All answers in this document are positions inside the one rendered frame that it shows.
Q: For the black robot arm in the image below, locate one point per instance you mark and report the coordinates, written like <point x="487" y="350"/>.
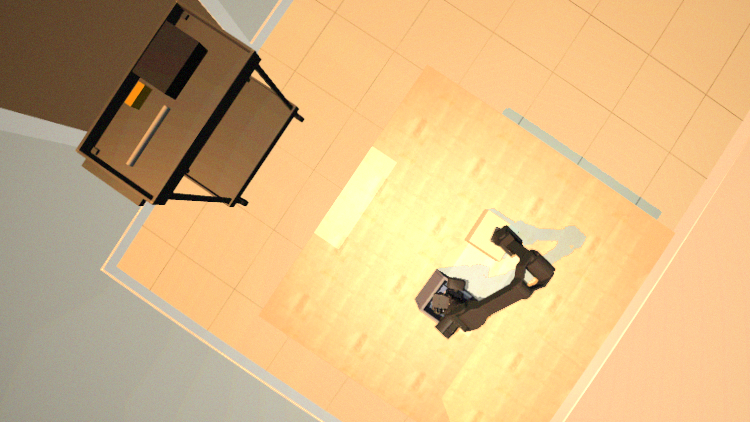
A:
<point x="473" y="314"/>

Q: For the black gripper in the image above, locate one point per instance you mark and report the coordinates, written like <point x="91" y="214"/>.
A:
<point x="456" y="284"/>

